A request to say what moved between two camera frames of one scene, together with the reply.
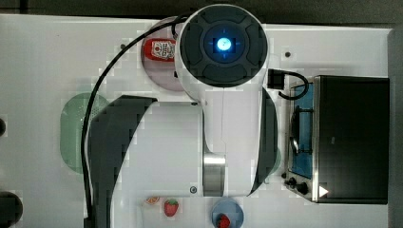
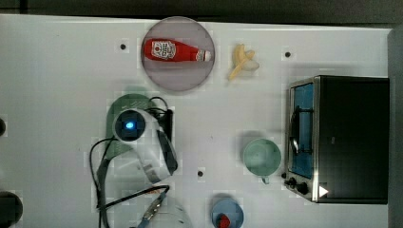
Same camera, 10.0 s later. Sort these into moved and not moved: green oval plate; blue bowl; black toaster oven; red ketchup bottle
Moved: green oval plate
Not moved: blue bowl; black toaster oven; red ketchup bottle
